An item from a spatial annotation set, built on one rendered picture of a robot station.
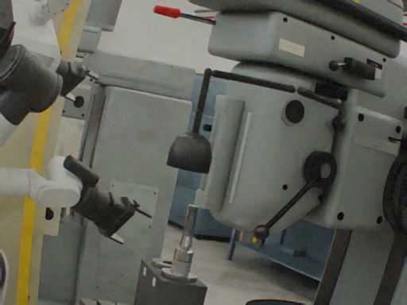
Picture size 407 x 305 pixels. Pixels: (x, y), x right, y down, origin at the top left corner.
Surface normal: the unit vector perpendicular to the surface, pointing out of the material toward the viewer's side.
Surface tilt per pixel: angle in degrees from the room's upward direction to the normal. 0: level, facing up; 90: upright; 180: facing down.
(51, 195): 117
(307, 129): 90
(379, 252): 90
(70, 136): 90
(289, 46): 90
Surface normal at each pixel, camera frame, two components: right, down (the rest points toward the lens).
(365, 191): 0.47, 0.14
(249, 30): -0.86, -0.15
